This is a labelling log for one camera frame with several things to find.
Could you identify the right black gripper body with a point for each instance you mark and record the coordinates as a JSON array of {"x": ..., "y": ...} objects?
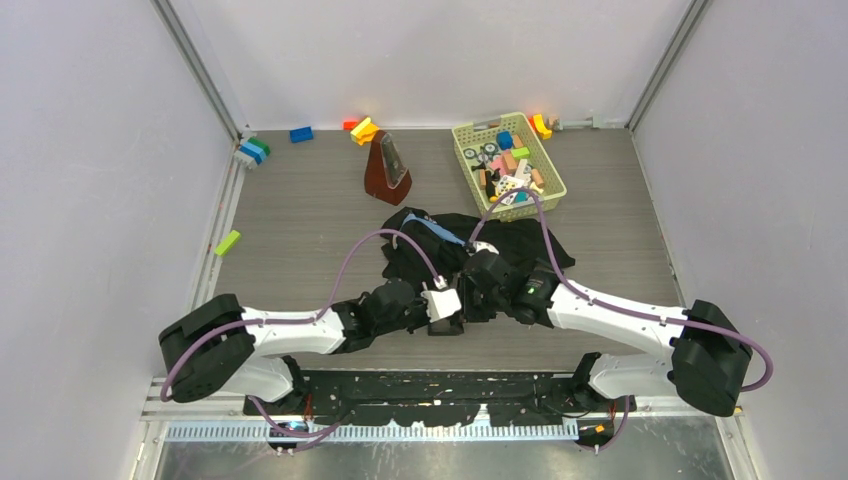
[{"x": 478, "y": 306}]

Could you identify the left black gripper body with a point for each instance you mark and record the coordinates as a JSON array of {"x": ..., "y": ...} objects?
[{"x": 415, "y": 316}]

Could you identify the black printed t-shirt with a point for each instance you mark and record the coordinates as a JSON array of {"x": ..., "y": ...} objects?
[{"x": 443, "y": 236}]

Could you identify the black square jewellery box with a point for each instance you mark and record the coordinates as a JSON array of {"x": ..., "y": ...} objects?
[{"x": 445, "y": 327}]

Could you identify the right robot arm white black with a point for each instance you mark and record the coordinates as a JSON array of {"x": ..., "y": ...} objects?
[{"x": 693, "y": 353}]

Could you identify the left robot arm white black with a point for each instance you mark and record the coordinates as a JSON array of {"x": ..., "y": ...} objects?
[{"x": 223, "y": 346}]

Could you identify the white patterned toy block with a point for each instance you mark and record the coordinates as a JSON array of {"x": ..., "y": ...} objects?
[{"x": 507, "y": 183}]

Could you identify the green plastic basket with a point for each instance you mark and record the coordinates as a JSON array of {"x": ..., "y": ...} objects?
[{"x": 482, "y": 163}]

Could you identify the brown metronome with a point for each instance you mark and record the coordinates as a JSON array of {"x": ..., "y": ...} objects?
[{"x": 386, "y": 177}]

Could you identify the blue cube in basket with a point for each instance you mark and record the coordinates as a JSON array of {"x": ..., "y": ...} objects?
[{"x": 504, "y": 140}]

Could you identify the orange yellow blocks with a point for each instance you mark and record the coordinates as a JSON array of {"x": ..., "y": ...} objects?
[{"x": 539, "y": 126}]

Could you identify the green block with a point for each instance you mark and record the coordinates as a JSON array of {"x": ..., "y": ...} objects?
[{"x": 227, "y": 243}]

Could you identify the yellow red blocks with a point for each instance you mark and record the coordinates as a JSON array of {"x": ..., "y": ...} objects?
[{"x": 361, "y": 131}]

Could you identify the blue brick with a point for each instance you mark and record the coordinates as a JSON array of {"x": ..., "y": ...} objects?
[{"x": 300, "y": 135}]

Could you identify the blue green white blocks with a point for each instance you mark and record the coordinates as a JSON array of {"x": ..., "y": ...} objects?
[{"x": 251, "y": 152}]

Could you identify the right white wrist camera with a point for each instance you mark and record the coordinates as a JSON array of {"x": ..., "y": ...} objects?
[{"x": 475, "y": 247}]

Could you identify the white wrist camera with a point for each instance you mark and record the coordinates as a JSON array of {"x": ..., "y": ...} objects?
[
  {"x": 475, "y": 247},
  {"x": 441, "y": 301}
]

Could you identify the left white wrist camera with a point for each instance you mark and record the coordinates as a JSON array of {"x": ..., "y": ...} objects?
[{"x": 441, "y": 301}]

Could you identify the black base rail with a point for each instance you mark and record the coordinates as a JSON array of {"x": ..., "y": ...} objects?
[{"x": 442, "y": 399}]

